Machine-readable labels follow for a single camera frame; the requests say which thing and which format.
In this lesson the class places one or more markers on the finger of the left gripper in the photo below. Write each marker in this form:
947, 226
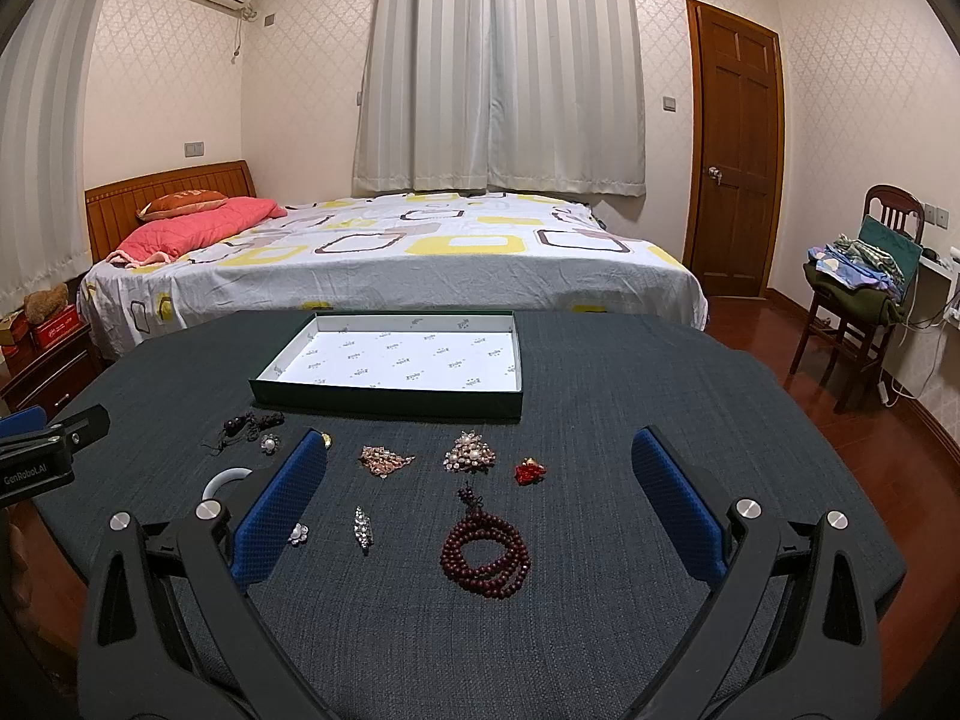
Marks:
27, 421
82, 429

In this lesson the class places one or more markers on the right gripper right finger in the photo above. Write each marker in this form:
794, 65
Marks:
789, 628

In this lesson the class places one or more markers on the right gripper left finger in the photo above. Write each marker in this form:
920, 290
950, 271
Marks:
170, 630

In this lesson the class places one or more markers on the white jade bangle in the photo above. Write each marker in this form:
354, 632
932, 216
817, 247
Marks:
230, 475

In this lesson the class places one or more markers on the small pearl flower brooch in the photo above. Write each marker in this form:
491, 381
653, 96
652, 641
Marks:
298, 535

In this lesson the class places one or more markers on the silver leaf brooch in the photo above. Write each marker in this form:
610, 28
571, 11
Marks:
363, 530

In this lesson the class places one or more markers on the gold pearl brooch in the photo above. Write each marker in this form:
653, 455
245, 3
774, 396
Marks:
469, 454

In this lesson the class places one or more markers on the dark wooden nightstand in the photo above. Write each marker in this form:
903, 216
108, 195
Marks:
52, 378

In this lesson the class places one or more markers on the red box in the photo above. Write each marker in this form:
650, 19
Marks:
56, 327

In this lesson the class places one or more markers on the brown plush toy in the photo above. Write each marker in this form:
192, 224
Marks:
39, 306

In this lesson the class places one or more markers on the left sheer curtain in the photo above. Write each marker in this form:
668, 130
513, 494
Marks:
44, 71

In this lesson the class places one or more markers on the pink pillow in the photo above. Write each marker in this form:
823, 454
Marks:
165, 241

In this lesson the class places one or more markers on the wooden headboard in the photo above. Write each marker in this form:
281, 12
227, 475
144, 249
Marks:
112, 210

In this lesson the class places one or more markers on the orange patterned pillow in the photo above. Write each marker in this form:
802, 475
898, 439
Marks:
184, 202

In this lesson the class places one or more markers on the dark green tablecloth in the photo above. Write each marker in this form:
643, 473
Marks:
479, 598

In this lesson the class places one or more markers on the wooden chair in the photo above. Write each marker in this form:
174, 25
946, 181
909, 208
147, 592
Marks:
862, 345

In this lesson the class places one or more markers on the white side desk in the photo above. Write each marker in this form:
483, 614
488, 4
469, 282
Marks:
934, 317

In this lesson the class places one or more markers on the pile of clothes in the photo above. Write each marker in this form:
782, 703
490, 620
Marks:
869, 275

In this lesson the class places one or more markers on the green white tray box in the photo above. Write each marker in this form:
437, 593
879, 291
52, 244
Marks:
455, 368

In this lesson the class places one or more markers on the bed with patterned sheet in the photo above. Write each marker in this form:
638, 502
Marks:
397, 253

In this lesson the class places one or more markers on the brown wooden door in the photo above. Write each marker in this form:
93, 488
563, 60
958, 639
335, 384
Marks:
737, 152

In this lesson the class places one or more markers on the grey window curtain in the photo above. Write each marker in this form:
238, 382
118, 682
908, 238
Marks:
526, 95

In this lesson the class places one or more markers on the wall socket above headboard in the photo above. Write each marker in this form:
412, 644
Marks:
194, 149

